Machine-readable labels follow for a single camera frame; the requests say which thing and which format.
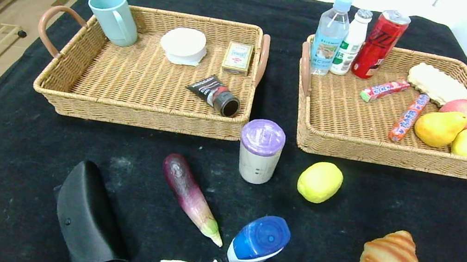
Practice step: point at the yellow lemon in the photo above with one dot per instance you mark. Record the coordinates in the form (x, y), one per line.
(320, 182)

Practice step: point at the purple eggplant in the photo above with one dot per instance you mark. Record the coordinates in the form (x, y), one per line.
(186, 189)

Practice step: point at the red cola can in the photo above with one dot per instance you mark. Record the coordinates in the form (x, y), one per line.
(376, 46)

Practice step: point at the white milk bottle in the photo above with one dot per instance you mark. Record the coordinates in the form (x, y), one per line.
(354, 42)

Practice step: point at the long orange candy roll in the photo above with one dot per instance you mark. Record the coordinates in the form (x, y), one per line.
(408, 117)

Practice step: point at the red peach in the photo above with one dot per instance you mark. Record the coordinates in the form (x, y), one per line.
(462, 107)

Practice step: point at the black cosmetic tube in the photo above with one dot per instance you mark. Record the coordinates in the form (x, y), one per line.
(212, 90)

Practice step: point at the white bottle blue cap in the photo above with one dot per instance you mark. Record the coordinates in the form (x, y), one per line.
(258, 240)

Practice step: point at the playing card box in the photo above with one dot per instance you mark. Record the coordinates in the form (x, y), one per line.
(237, 58)

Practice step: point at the white cup purple lid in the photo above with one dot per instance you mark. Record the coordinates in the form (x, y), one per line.
(258, 163)

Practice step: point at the cream waffle biscuit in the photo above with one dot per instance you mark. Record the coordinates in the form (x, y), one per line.
(433, 83)

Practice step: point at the short pink candy roll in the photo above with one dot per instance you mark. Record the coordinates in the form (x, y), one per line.
(383, 90)

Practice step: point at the clear water bottle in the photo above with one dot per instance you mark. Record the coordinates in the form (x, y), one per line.
(328, 38)

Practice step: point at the black glasses case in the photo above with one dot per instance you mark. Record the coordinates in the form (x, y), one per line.
(83, 219)

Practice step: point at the white round lidded container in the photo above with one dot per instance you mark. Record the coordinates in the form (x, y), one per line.
(183, 43)

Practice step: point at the light blue mug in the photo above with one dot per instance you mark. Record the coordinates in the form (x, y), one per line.
(109, 13)

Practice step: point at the yellow pear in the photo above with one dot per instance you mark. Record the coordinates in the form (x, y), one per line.
(437, 130)

